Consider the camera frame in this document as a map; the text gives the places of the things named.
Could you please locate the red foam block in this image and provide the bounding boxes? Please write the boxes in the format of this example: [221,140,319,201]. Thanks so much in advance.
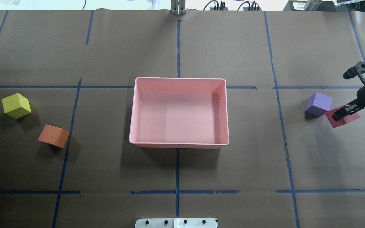
[324,106,360,128]

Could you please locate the purple foam block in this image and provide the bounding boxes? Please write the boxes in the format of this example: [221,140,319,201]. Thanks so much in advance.
[304,92,333,118]

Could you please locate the orange foam block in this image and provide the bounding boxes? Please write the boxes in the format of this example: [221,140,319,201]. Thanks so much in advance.
[38,124,70,149]

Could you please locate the yellow foam block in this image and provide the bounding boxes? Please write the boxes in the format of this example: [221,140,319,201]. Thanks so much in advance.
[2,93,32,119]

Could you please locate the pink plastic bin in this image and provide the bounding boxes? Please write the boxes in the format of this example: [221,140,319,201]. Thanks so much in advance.
[129,77,229,149]

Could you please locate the black power strip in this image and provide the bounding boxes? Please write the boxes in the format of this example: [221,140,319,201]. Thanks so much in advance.
[202,0,262,11]

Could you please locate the white camera post base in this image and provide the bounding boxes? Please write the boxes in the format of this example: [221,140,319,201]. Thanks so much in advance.
[135,218,219,228]

